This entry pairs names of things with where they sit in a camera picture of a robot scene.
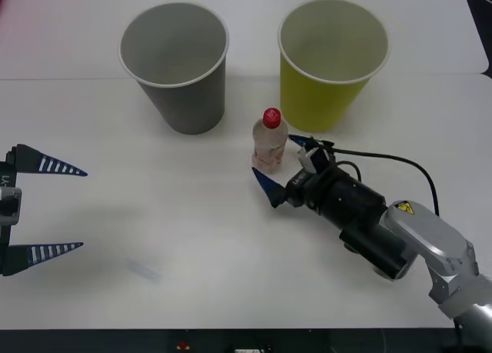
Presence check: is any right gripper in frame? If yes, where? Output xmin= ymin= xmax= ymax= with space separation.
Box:
xmin=251 ymin=134 xmax=336 ymax=210

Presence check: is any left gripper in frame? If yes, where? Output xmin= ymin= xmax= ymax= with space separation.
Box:
xmin=0 ymin=144 xmax=88 ymax=278

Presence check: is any clear bottle with red cap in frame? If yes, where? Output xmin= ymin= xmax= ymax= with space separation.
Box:
xmin=249 ymin=106 xmax=290 ymax=176

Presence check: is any yellow-green plastic bin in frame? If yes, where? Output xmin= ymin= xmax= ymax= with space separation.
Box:
xmin=278 ymin=0 xmax=391 ymax=134

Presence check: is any grey plastic bin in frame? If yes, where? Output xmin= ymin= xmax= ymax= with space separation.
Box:
xmin=118 ymin=2 xmax=231 ymax=136

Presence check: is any black robot torso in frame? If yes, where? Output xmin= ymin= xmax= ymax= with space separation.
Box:
xmin=0 ymin=328 xmax=492 ymax=353

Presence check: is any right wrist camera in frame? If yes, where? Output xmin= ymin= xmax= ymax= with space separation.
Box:
xmin=297 ymin=144 xmax=334 ymax=175

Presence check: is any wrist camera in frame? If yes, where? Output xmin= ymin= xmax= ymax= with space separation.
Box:
xmin=0 ymin=187 xmax=23 ymax=226
xmin=297 ymin=144 xmax=334 ymax=175

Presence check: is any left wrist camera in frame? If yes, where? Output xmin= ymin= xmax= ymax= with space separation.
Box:
xmin=0 ymin=187 xmax=23 ymax=226

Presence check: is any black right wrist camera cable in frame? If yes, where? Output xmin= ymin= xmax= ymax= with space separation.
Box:
xmin=329 ymin=147 xmax=440 ymax=217

